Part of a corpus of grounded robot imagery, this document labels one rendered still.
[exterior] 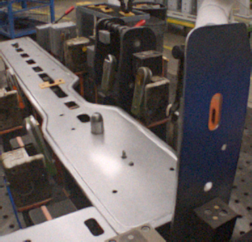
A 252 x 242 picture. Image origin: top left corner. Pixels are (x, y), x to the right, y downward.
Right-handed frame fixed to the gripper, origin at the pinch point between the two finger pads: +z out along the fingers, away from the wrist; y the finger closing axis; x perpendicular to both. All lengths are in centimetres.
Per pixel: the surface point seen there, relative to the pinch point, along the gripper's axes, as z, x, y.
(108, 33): 3.4, 24.1, 14.0
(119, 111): 19, 45, 18
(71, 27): 8.8, -13.6, 18.7
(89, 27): 14.8, -32.5, 7.3
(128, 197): 19, 77, 26
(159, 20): 61, -225, -114
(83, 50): 14.1, 3.1, 17.9
